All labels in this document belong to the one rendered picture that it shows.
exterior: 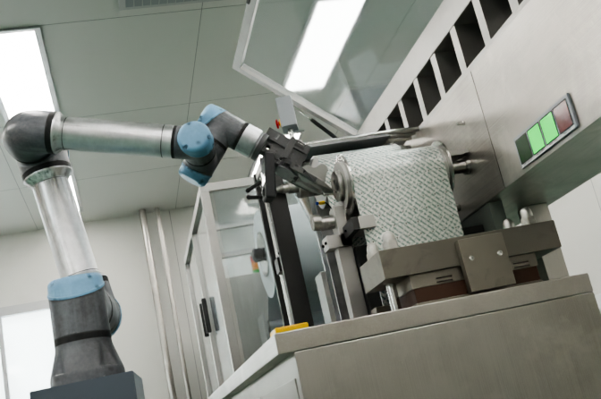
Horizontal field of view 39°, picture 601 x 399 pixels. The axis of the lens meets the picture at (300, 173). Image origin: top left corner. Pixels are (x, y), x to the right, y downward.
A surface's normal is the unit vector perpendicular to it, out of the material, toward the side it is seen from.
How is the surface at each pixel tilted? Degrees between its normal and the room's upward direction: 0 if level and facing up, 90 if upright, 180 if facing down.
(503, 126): 90
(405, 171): 90
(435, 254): 90
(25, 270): 90
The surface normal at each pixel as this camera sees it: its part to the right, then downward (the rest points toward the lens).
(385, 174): 0.18, -0.32
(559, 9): -0.96, 0.15
